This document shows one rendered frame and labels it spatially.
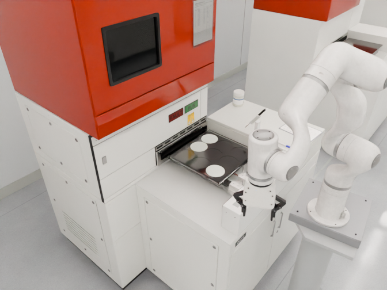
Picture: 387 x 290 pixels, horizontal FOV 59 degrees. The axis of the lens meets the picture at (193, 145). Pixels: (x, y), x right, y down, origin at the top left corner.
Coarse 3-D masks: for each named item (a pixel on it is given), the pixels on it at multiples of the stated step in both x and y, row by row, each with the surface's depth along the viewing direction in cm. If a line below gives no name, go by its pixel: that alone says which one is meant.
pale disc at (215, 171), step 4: (208, 168) 182; (212, 168) 182; (216, 168) 182; (220, 168) 182; (208, 172) 179; (212, 172) 179; (216, 172) 179; (220, 172) 180; (224, 172) 180; (212, 176) 177; (216, 176) 177; (220, 176) 177
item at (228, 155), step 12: (216, 144) 200; (228, 144) 200; (180, 156) 191; (192, 156) 191; (204, 156) 191; (216, 156) 191; (228, 156) 191; (240, 156) 191; (192, 168) 182; (204, 168) 182; (228, 168) 182; (216, 180) 174
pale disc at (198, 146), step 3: (192, 144) 200; (195, 144) 200; (198, 144) 200; (201, 144) 200; (204, 144) 200; (192, 147) 198; (195, 147) 198; (198, 147) 198; (201, 147) 198; (204, 147) 198; (195, 150) 196; (198, 150) 195; (201, 150) 195
